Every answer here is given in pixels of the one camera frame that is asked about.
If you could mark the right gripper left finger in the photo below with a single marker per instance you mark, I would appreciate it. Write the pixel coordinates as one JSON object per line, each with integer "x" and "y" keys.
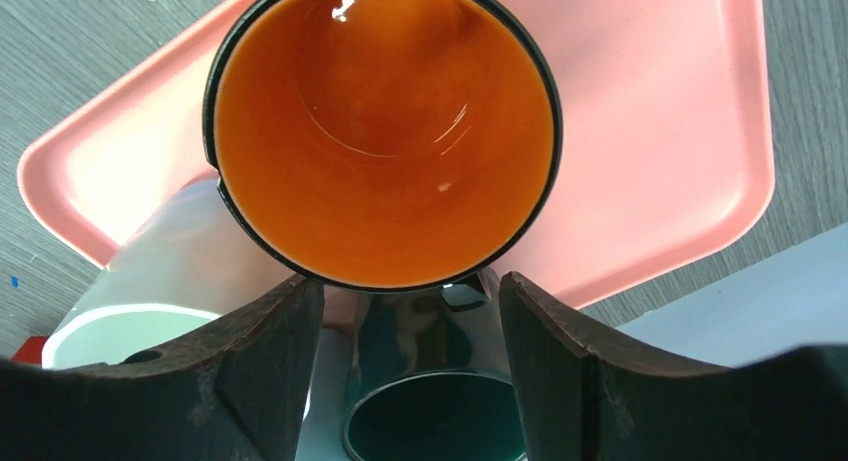
{"x": 233, "y": 389}

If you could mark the dark green ceramic mug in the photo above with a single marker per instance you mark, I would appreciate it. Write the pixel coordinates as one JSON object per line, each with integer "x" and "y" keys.
{"x": 430, "y": 376}

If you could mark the pink plastic tray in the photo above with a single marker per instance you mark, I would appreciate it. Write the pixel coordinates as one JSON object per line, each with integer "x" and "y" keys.
{"x": 668, "y": 154}

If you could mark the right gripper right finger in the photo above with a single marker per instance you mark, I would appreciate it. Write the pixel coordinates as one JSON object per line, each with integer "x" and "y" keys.
{"x": 586, "y": 391}

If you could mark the white ceramic mug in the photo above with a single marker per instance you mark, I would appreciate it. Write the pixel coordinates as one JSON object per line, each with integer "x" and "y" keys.
{"x": 188, "y": 264}

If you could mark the colourful cube block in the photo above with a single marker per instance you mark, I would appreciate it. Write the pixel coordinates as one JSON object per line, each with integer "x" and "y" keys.
{"x": 30, "y": 352}

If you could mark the orange ceramic mug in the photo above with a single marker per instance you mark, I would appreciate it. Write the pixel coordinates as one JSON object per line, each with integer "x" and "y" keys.
{"x": 382, "y": 145}

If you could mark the light blue ceramic mug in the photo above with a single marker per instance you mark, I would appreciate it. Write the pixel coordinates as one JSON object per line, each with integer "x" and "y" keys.
{"x": 321, "y": 431}

